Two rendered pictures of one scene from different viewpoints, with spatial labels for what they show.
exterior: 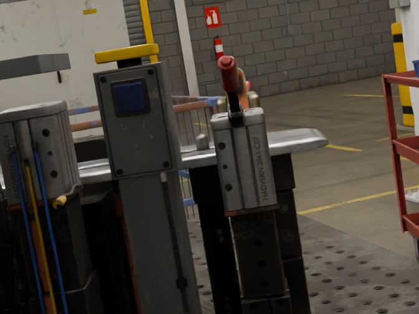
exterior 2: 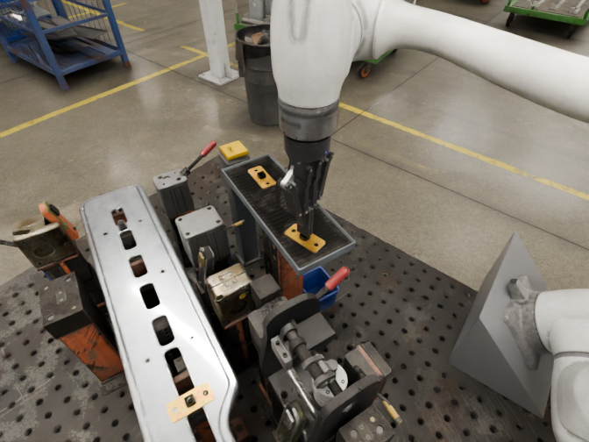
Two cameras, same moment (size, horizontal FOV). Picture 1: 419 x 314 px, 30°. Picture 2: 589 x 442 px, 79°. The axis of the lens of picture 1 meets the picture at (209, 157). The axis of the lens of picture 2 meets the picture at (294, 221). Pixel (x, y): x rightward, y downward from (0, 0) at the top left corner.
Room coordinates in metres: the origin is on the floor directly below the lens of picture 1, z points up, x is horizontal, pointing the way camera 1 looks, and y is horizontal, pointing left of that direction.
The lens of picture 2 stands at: (1.16, 0.84, 1.72)
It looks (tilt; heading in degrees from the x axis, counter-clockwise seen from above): 45 degrees down; 235
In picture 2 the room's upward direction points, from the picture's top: straight up
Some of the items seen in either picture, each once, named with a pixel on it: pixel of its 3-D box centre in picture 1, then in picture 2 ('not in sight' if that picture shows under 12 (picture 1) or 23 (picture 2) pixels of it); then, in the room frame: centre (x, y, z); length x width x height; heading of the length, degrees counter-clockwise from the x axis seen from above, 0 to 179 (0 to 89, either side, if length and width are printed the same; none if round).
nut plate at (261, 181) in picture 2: not in sight; (261, 175); (0.83, 0.22, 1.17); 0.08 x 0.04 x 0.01; 87
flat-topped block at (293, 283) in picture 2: not in sight; (283, 267); (0.84, 0.33, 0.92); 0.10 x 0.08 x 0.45; 87
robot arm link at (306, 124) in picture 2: not in sight; (308, 113); (0.86, 0.44, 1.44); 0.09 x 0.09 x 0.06
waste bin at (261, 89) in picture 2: not in sight; (267, 78); (-0.41, -1.81, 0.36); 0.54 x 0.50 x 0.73; 16
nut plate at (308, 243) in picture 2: not in sight; (304, 236); (0.86, 0.44, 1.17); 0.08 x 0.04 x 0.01; 105
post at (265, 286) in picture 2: not in sight; (269, 331); (0.97, 0.45, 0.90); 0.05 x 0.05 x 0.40; 87
